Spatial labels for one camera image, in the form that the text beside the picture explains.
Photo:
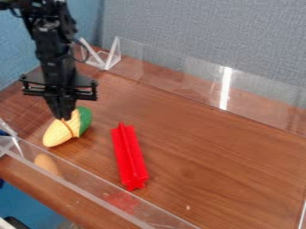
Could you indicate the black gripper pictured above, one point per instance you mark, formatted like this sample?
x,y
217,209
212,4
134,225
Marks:
x,y
61,84

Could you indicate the yellow green toy corn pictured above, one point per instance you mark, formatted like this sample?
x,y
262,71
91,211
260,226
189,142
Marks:
x,y
65,130

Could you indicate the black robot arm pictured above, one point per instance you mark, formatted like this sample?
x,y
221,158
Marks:
x,y
51,27

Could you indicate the red star-shaped plastic bar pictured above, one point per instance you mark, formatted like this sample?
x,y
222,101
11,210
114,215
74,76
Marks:
x,y
133,171

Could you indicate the clear acrylic corner bracket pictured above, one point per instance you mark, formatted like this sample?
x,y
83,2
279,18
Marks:
x,y
102,59

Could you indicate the clear acrylic front wall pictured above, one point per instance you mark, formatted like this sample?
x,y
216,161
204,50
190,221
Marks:
x,y
81,195

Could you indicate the clear acrylic wall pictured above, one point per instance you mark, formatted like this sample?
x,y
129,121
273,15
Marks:
x,y
81,195
246,94

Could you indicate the clear acrylic back wall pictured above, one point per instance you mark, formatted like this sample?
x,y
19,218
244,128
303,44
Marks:
x,y
246,94

